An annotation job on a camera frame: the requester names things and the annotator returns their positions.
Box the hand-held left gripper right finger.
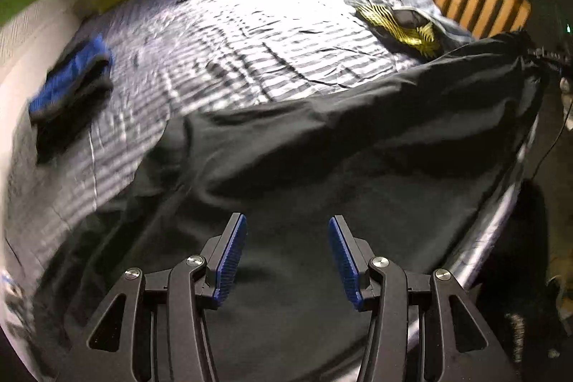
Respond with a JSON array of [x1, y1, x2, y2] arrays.
[[328, 216, 511, 382]]

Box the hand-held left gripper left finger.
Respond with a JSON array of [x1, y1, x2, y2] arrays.
[[67, 212, 248, 382]]

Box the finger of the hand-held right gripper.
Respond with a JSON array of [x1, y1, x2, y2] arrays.
[[528, 46, 573, 74]]

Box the large black garment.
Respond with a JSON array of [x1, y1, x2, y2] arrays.
[[13, 30, 544, 382]]

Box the black yellow patterned shirt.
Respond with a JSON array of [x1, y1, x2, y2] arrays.
[[356, 1, 442, 61]]

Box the grey striped quilted blanket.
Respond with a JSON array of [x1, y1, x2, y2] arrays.
[[0, 0, 533, 320]]

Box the folded black garment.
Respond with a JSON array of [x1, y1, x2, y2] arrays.
[[33, 69, 112, 163]]

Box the folded blue black shorts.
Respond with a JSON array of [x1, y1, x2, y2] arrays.
[[29, 34, 112, 123]]

